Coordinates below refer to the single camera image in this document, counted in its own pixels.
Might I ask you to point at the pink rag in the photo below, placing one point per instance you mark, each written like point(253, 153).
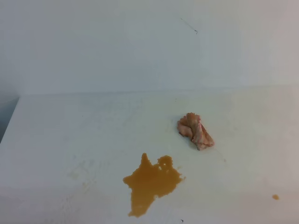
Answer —
point(190, 126)

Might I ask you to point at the large brown coffee puddle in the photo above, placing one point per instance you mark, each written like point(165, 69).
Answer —
point(151, 181)

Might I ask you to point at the small brown coffee drop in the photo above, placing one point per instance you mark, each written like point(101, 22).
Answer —
point(275, 197)

